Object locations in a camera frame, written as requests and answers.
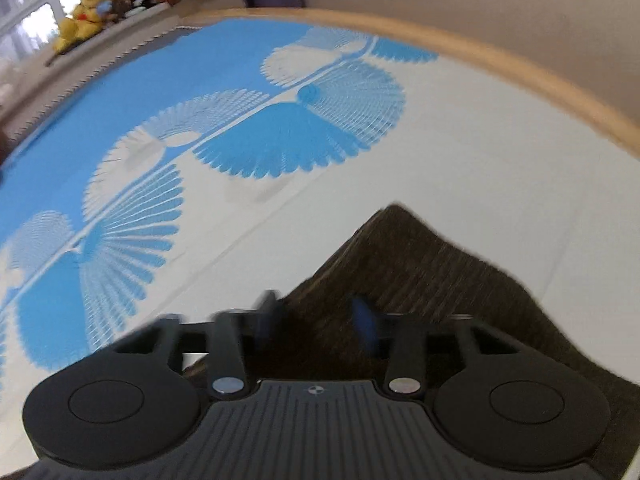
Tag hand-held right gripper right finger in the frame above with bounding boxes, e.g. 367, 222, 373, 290
350, 296, 531, 404

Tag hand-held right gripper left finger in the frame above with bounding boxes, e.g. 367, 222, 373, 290
112, 290, 283, 403

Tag dark olive pants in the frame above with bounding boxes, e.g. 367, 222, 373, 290
180, 203, 640, 461

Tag blue white printed bed sheet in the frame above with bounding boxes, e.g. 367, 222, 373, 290
0, 17, 640, 461

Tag white windowsill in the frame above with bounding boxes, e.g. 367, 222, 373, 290
44, 0, 219, 67

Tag yellow orange plush toy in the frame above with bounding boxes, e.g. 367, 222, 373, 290
51, 9, 101, 54

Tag window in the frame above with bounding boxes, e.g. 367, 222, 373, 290
0, 0, 67, 78

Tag wooden bed frame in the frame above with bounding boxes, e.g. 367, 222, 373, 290
177, 7, 640, 133

